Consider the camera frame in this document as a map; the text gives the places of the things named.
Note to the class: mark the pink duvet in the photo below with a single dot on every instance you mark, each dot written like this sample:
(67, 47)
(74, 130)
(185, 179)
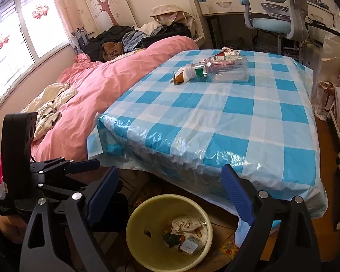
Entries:
(98, 86)

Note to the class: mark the beige clothes on duvet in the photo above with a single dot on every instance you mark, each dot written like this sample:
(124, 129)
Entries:
(47, 106)

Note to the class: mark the clear plastic bottle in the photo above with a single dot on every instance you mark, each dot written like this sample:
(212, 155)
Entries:
(218, 69)

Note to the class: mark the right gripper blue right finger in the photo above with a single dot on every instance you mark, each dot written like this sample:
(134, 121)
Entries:
(240, 192)

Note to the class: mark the white desk with drawers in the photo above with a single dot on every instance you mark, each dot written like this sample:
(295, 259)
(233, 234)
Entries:
(220, 7)

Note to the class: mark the pile of dark clothes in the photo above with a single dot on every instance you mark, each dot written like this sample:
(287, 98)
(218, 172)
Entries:
(118, 40)

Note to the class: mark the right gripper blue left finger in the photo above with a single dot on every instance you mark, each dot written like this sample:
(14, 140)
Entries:
(99, 193)

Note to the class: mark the orange peel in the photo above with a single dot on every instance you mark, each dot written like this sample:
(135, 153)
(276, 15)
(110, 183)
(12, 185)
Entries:
(178, 78)

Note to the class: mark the beige bag on bed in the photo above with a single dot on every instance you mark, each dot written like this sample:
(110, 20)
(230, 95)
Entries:
(168, 14)

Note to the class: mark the blue grey office chair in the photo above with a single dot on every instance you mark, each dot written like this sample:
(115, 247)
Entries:
(286, 18)

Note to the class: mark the yellow book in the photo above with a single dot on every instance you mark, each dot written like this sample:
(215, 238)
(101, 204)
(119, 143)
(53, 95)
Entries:
(128, 54)

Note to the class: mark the window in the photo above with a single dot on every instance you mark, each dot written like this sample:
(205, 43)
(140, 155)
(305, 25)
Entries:
(30, 32)

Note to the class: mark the blue checkered plastic tablecloth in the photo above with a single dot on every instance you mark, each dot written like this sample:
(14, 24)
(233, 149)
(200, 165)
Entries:
(263, 127)

